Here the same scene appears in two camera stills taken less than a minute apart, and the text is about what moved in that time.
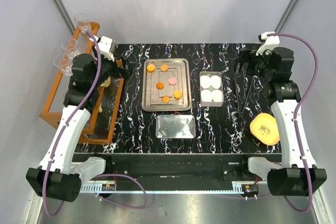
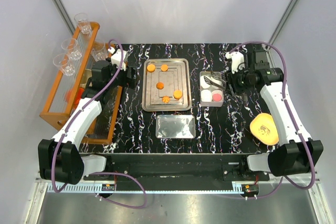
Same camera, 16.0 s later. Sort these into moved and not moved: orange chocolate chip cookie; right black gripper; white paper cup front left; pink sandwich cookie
Moved: pink sandwich cookie; right black gripper
Not moved: orange chocolate chip cookie; white paper cup front left
